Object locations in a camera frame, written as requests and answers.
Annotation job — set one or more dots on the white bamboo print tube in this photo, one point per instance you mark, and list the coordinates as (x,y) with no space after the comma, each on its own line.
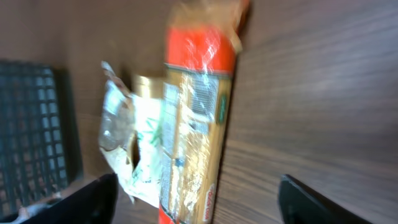
(147,99)

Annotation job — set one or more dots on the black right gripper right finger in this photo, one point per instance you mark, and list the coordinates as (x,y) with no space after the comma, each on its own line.
(300,204)

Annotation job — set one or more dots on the clear brown snack pouch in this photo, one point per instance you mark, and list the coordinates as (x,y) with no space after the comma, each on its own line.
(117,133)

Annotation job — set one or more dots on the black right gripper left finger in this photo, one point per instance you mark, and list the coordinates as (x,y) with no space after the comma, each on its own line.
(95,203)

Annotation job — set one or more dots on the grey plastic mesh basket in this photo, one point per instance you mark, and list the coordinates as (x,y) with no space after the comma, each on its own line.
(40,148)

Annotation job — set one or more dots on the orange gold pasta package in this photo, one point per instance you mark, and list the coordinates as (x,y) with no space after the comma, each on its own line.
(202,44)

